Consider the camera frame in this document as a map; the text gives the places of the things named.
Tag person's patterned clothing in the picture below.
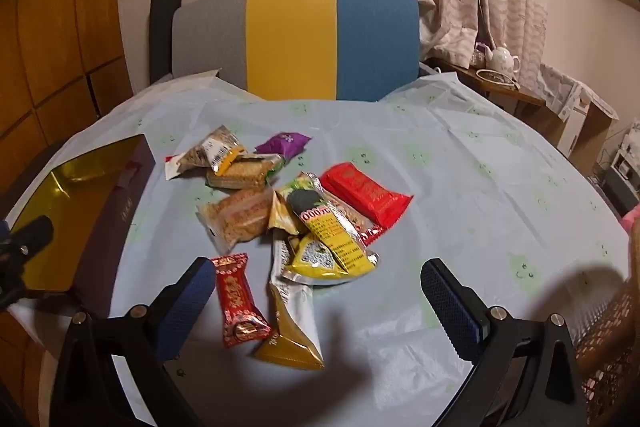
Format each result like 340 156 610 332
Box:
575 207 640 405

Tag long yellow packet black oval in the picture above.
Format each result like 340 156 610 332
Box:
287 172 381 275

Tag clear grain bar packet white label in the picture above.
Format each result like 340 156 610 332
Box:
192 125 248 175

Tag clear wafer packet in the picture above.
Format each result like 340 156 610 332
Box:
197 187 281 253

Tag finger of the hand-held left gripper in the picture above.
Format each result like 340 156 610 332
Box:
0 214 55 308

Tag grey yellow blue chair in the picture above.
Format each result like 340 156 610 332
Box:
170 0 421 102

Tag dark box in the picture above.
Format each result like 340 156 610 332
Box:
600 167 640 218

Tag black upright chair frame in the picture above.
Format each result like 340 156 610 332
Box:
149 0 181 88

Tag large red snack packet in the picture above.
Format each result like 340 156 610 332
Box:
319 162 415 228

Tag wooden side table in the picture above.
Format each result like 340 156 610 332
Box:
435 57 568 142

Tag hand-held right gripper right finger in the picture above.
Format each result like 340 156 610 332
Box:
420 258 588 427

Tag round tray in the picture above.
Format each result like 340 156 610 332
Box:
475 68 521 86

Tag printed paper cover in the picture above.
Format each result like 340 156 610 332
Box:
539 63 620 120

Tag small red gold candy packet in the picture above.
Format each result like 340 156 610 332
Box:
210 253 273 348

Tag gold green snack packet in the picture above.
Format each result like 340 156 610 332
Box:
267 187 306 235

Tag gold tin box maroon sides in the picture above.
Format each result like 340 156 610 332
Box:
9 133 156 318

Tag grain bar packet red end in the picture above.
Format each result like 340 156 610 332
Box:
165 146 211 180

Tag white teapot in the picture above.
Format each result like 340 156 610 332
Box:
485 44 522 75

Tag wafer packet green end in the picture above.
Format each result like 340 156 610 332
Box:
206 154 286 188

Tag pale printed tablecloth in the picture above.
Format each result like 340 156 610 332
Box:
10 69 631 427

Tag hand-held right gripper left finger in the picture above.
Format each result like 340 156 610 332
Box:
50 257 217 427

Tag purple snack packet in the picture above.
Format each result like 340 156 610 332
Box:
254 132 311 156

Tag white appliance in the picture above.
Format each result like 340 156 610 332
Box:
612 119 640 188

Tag red white snack packet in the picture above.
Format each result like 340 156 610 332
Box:
356 218 387 249

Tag wooden wardrobe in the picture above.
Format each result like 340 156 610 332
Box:
0 0 136 293

